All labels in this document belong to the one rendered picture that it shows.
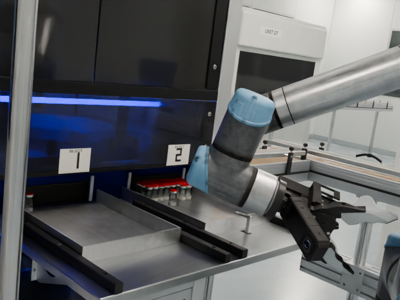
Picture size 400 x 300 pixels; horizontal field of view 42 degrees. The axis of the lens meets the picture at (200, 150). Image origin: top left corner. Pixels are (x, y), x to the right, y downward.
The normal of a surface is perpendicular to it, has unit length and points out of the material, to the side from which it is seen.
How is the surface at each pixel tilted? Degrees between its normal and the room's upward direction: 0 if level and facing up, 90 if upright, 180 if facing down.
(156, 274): 0
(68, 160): 90
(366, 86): 105
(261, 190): 71
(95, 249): 90
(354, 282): 90
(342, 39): 90
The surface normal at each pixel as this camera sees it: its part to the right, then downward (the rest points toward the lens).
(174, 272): 0.12, -0.98
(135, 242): 0.70, 0.21
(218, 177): -0.10, 0.14
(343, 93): -0.08, 0.47
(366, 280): -0.71, 0.04
